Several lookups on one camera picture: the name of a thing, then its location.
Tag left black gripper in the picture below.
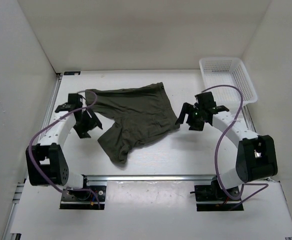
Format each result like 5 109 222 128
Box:
73 107 103 139

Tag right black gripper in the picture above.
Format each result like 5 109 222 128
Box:
175 102 205 131

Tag olive green shorts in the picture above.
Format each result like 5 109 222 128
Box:
85 82 180 164

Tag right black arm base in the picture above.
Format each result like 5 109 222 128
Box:
189 177 244 212

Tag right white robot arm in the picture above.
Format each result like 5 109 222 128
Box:
176 102 278 200

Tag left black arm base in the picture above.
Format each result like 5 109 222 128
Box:
59 177 107 211

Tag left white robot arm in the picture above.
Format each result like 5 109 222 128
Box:
25 103 102 200

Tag white plastic basket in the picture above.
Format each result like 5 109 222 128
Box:
199 57 258 109

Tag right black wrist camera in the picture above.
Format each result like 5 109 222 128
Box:
194 91 230 115

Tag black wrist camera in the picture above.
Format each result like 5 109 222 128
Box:
194 91 230 115
54 93 84 113

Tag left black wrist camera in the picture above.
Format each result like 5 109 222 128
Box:
54 93 84 113

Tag aluminium left rail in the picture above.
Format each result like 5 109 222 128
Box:
40 73 64 131

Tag aluminium rail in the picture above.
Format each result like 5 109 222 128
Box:
40 73 64 131
242 105 257 132
87 174 214 182

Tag aluminium front rail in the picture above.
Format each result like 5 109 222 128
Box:
87 174 214 182

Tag aluminium right rail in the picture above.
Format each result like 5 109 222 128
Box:
242 105 257 132

